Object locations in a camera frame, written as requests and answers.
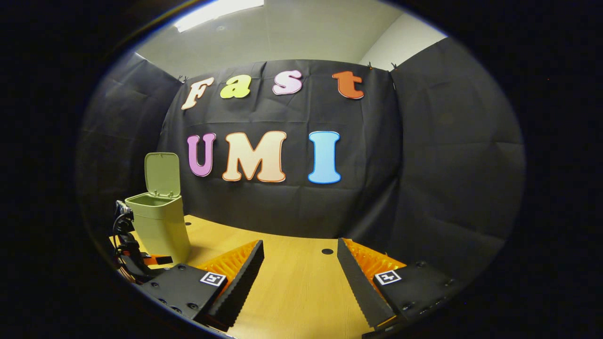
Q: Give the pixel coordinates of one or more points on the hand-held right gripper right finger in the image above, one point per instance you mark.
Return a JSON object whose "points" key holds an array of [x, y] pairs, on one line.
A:
{"points": [[360, 287]]}

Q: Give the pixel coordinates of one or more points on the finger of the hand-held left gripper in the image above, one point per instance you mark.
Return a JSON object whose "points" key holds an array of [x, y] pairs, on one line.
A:
{"points": [[162, 260]]}

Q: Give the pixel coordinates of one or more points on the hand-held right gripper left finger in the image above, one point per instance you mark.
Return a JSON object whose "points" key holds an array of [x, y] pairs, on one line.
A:
{"points": [[245, 282]]}

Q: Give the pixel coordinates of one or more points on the green desktop garbage bin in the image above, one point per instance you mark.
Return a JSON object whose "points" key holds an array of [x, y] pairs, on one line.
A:
{"points": [[160, 230]]}

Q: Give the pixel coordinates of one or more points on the wooden desktop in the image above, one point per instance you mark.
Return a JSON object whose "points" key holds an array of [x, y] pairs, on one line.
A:
{"points": [[301, 292]]}

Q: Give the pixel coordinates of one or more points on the black backdrop cloth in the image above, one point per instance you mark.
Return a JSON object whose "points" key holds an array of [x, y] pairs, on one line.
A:
{"points": [[424, 165]]}

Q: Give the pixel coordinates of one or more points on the rectangular ceiling light panel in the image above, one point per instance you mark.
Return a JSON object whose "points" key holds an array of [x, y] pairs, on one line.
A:
{"points": [[212, 12]]}

